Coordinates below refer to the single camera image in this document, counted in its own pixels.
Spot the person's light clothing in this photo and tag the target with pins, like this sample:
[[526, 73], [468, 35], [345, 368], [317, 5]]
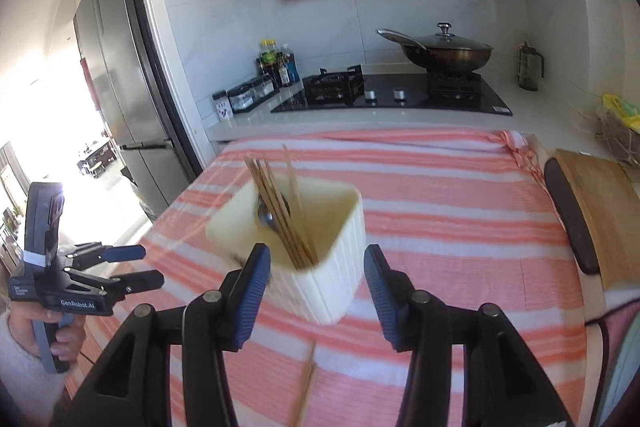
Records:
[[625, 357]]

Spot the single brown chopstick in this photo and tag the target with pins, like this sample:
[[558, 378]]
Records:
[[292, 187], [305, 382]]

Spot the person's left hand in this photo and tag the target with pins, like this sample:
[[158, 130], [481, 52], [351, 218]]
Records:
[[67, 342]]

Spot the glass jar with metal frame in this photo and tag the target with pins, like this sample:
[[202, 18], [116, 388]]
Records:
[[529, 69]]

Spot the dark wok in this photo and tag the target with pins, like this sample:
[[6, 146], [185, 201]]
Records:
[[450, 59]]

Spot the white kitchen counter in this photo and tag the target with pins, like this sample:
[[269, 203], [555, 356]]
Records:
[[550, 117]]

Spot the wooden cutting board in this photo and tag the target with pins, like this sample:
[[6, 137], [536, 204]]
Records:
[[610, 217]]

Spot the white ribbed utensil holder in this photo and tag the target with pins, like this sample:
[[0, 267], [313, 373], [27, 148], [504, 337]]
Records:
[[330, 277]]

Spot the black cutting board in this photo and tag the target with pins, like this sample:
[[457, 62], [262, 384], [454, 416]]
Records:
[[570, 217]]

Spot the dark wooden table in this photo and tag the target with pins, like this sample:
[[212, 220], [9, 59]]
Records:
[[92, 157]]

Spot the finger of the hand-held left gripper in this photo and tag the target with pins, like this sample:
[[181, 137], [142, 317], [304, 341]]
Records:
[[125, 252], [145, 281]]

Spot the clear seasoning box set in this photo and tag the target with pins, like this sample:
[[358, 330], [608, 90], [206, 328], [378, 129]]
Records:
[[250, 94]]

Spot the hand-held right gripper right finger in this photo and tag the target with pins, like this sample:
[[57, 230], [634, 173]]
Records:
[[382, 297]]

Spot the bunch of wooden chopsticks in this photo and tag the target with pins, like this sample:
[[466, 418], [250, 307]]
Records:
[[300, 247]]

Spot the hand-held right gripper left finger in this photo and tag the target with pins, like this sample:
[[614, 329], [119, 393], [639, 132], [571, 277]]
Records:
[[255, 297]]

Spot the brown net bag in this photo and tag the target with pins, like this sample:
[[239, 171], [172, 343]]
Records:
[[617, 142]]

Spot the person's left forearm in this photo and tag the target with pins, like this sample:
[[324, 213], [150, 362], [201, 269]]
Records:
[[25, 379]]

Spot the metal spoon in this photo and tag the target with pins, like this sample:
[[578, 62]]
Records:
[[265, 219]]

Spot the small white labelled jar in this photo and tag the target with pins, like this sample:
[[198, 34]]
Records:
[[222, 107]]

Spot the glass wok lid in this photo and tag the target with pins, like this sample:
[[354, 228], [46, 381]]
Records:
[[450, 41]]

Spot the yellow green plastic bag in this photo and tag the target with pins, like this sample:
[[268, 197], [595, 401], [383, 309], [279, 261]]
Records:
[[622, 109]]

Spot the grey refrigerator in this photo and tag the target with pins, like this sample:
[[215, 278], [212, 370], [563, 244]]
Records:
[[125, 82]]

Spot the pink white striped tablecloth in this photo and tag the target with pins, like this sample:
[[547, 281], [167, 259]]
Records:
[[450, 232]]

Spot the large green label bottle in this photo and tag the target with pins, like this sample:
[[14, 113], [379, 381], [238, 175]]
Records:
[[268, 62]]

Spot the black gas stove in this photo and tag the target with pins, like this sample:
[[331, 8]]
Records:
[[380, 107]]

